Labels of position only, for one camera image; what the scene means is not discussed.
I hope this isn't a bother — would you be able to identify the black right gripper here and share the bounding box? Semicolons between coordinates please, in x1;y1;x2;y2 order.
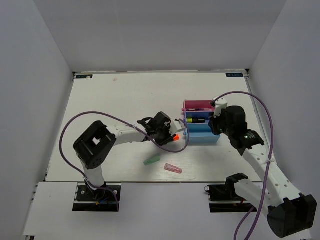
208;108;234;137

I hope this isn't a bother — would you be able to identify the orange cap black highlighter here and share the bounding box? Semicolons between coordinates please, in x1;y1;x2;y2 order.
165;134;180;144

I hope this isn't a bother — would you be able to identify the yellow cap black highlighter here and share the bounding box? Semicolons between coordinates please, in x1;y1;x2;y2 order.
186;117;206;124

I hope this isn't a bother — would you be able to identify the purple ink refill pen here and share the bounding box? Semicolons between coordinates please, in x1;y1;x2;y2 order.
185;108;212;112

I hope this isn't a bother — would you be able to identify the pink translucent eraser case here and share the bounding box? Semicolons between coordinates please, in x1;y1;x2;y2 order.
164;163;183;174

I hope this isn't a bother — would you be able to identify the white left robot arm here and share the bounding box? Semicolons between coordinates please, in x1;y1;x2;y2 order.
73;111;180;200

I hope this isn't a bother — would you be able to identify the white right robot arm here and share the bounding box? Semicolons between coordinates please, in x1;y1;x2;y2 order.
208;104;317;238

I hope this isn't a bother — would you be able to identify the purple-blue plastic bin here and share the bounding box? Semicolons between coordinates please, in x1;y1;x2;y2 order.
183;111;214;124

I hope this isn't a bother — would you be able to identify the light blue plastic bin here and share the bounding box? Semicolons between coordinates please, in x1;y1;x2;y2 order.
183;123;221;145

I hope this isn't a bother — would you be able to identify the pink plastic bin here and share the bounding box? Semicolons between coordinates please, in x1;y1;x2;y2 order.
181;100;214;112

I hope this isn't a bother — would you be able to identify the right corner label sticker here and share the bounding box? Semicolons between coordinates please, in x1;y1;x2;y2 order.
225;73;244;78

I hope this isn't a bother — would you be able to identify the corner label sticker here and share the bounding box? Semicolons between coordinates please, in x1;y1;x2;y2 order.
75;74;93;79
225;73;244;78

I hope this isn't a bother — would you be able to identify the left corner label sticker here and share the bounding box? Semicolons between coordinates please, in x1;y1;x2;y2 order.
75;74;93;79

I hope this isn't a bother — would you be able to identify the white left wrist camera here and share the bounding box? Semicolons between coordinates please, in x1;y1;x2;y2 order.
169;119;186;135

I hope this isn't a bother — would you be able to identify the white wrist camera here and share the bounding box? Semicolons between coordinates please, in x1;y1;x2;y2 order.
169;119;186;135
211;97;228;118

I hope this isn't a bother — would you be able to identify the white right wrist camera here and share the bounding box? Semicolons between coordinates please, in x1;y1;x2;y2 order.
211;97;228;118

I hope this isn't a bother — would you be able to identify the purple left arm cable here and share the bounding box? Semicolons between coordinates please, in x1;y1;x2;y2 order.
58;111;191;212

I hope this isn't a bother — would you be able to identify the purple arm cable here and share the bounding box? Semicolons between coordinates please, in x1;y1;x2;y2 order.
58;111;191;212
233;91;274;240

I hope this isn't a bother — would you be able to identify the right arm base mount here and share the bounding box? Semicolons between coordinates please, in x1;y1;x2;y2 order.
204;184;253;213

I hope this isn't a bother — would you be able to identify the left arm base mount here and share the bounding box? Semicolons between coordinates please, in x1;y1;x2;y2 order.
72;184;121;212

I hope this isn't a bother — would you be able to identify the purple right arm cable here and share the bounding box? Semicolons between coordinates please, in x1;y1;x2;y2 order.
233;91;274;240

